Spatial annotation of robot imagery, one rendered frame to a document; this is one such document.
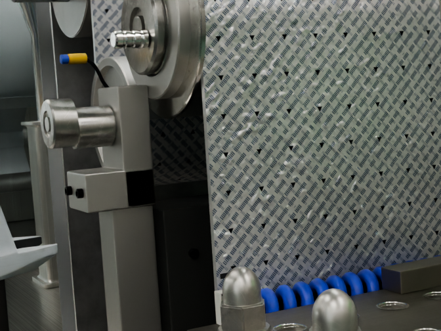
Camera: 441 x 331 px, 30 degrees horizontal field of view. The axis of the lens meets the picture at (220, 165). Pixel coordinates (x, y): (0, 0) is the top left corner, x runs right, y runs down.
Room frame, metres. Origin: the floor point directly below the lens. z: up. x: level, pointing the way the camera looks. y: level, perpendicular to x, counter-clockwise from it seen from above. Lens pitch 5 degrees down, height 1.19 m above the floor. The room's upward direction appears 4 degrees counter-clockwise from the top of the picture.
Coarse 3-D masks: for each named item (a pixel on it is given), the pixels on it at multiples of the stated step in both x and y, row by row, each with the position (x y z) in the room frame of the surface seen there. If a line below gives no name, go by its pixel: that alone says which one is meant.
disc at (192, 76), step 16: (192, 0) 0.62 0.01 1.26; (192, 16) 0.62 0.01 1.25; (192, 32) 0.62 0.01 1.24; (192, 48) 0.62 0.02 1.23; (192, 64) 0.62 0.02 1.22; (192, 80) 0.63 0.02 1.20; (176, 96) 0.65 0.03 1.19; (192, 96) 0.63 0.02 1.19; (160, 112) 0.69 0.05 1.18; (176, 112) 0.66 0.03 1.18
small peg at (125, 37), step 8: (112, 32) 0.64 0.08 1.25; (120, 32) 0.63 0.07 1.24; (128, 32) 0.64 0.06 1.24; (136, 32) 0.64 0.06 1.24; (144, 32) 0.64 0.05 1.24; (112, 40) 0.64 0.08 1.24; (120, 40) 0.63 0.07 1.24; (128, 40) 0.63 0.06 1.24; (136, 40) 0.64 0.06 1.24; (144, 40) 0.64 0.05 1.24; (120, 48) 0.64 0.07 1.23; (128, 48) 0.64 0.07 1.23
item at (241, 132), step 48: (240, 96) 0.63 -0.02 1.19; (288, 96) 0.65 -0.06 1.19; (336, 96) 0.68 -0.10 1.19; (384, 96) 0.70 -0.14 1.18; (432, 96) 0.72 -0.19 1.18; (240, 144) 0.63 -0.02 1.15; (288, 144) 0.65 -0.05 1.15; (336, 144) 0.67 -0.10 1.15; (384, 144) 0.70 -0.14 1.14; (432, 144) 0.72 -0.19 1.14; (240, 192) 0.63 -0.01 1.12; (288, 192) 0.65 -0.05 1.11; (336, 192) 0.67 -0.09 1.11; (384, 192) 0.70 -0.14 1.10; (432, 192) 0.72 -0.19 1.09; (240, 240) 0.63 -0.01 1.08; (288, 240) 0.65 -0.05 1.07; (336, 240) 0.67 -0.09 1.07; (384, 240) 0.69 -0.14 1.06; (432, 240) 0.72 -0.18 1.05
